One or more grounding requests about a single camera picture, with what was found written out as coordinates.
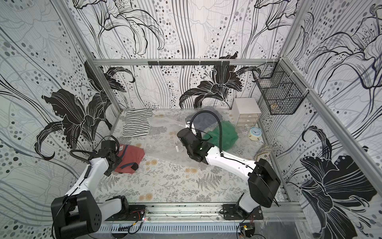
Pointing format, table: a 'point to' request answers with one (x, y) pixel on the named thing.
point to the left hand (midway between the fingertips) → (116, 165)
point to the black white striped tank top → (136, 123)
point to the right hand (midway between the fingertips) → (192, 130)
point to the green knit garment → (229, 136)
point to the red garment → (131, 157)
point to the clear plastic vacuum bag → (161, 141)
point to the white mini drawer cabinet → (245, 112)
